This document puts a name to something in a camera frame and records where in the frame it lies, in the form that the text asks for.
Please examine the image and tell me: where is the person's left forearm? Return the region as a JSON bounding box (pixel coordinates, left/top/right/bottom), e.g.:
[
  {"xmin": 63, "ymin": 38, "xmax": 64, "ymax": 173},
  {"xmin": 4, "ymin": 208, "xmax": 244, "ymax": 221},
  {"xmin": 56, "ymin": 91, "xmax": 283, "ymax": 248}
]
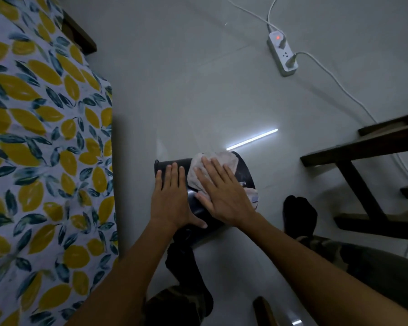
[{"xmin": 66, "ymin": 217, "xmax": 191, "ymax": 326}]

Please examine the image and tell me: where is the lemon print tablecloth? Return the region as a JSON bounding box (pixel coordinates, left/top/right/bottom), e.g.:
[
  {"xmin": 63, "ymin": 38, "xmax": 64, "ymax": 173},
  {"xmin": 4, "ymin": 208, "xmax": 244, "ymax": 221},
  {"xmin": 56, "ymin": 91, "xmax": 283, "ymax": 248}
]
[{"xmin": 0, "ymin": 0, "xmax": 120, "ymax": 326}]

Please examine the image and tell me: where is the person's right forearm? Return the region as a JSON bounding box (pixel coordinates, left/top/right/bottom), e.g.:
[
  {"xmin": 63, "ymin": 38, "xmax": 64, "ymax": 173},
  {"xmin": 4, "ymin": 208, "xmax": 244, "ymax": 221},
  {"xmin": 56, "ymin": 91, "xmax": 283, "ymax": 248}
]
[{"xmin": 238, "ymin": 213, "xmax": 408, "ymax": 326}]

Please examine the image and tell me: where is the light pink cleaning cloth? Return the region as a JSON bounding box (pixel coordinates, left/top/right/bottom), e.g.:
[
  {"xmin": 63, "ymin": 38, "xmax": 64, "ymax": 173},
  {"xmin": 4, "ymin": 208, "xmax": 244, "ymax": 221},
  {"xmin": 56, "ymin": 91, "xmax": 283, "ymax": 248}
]
[{"xmin": 187, "ymin": 151, "xmax": 259, "ymax": 211}]

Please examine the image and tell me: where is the person's right hand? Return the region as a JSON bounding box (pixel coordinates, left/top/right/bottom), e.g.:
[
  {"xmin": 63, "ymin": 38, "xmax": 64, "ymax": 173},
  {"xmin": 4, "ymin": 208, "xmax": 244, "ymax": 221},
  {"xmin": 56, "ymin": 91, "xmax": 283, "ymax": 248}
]
[{"xmin": 193, "ymin": 156, "xmax": 259, "ymax": 229}]

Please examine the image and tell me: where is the black plastic bucket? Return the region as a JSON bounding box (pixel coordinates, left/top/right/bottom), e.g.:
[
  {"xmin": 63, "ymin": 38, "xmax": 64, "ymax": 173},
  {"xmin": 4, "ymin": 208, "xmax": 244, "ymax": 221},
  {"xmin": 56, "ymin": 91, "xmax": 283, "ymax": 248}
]
[{"xmin": 154, "ymin": 151, "xmax": 259, "ymax": 248}]

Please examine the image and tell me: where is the white power strip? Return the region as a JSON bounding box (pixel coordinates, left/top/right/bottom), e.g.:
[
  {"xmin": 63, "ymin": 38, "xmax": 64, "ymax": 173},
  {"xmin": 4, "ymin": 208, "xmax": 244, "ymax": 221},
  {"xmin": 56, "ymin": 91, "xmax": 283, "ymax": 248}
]
[{"xmin": 267, "ymin": 30, "xmax": 299, "ymax": 77}]

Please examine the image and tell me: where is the small dark wooden stool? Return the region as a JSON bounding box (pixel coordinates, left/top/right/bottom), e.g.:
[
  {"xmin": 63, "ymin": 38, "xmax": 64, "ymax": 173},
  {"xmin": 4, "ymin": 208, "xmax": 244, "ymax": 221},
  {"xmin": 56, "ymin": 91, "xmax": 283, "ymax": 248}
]
[{"xmin": 299, "ymin": 110, "xmax": 408, "ymax": 242}]

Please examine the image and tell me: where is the brown wooden stool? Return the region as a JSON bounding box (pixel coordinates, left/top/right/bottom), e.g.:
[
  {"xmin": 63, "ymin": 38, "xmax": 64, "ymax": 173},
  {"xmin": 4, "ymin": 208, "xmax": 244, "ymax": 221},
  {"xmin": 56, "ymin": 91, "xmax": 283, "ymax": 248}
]
[{"xmin": 253, "ymin": 296, "xmax": 279, "ymax": 326}]

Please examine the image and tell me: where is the dark wooden table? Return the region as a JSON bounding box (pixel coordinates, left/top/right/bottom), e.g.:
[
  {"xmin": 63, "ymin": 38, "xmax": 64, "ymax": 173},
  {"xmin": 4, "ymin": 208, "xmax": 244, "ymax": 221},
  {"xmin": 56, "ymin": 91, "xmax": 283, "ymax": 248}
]
[{"xmin": 61, "ymin": 11, "xmax": 97, "ymax": 57}]

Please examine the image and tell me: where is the white power cable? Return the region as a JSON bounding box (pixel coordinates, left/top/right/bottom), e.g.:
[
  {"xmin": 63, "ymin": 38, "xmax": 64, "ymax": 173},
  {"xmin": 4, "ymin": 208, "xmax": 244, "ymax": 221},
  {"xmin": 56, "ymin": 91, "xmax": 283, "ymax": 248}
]
[
  {"xmin": 267, "ymin": 0, "xmax": 280, "ymax": 33},
  {"xmin": 220, "ymin": 0, "xmax": 283, "ymax": 34},
  {"xmin": 294, "ymin": 51, "xmax": 408, "ymax": 257}
]

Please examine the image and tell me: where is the person's right black sock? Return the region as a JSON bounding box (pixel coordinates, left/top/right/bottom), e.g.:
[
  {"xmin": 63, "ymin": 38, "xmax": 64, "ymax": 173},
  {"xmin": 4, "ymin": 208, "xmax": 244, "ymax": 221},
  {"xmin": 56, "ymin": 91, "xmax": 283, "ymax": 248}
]
[{"xmin": 282, "ymin": 195, "xmax": 319, "ymax": 240}]

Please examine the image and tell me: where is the person's left hand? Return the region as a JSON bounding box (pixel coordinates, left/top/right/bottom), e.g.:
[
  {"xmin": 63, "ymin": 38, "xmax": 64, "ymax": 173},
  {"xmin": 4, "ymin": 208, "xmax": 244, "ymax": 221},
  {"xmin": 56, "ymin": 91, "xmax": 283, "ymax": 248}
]
[{"xmin": 151, "ymin": 163, "xmax": 208, "ymax": 231}]

